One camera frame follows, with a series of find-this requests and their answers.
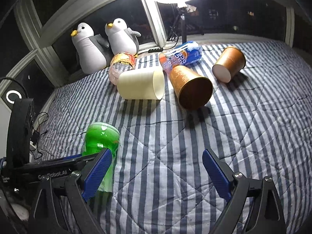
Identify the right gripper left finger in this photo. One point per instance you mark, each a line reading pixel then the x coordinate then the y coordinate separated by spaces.
pixel 82 177

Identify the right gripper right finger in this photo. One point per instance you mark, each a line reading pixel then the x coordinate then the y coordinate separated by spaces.
pixel 266 214

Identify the green tea cup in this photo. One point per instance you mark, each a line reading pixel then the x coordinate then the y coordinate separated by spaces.
pixel 98 136

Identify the cream plastic cup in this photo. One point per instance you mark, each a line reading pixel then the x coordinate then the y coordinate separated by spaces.
pixel 146 84

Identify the near copper paper cup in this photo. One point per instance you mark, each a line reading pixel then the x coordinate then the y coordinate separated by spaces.
pixel 193 91

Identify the copper paper cup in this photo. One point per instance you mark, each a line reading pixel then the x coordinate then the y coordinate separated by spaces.
pixel 231 61
pixel 193 91

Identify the far copper paper cup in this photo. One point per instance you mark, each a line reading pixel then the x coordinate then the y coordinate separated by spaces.
pixel 231 61

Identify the blue pink plastic cup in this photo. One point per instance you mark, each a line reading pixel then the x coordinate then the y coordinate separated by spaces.
pixel 182 55

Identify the striped quilt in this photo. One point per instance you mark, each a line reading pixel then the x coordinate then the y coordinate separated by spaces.
pixel 259 123

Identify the large plush penguin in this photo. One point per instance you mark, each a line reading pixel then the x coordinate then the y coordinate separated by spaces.
pixel 94 51

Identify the small plush penguin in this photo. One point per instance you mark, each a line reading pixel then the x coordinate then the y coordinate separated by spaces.
pixel 122 38

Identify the black remote on sill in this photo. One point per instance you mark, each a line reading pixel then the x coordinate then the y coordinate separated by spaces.
pixel 155 50

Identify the ring light stand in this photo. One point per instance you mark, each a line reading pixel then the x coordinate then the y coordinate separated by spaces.
pixel 179 27

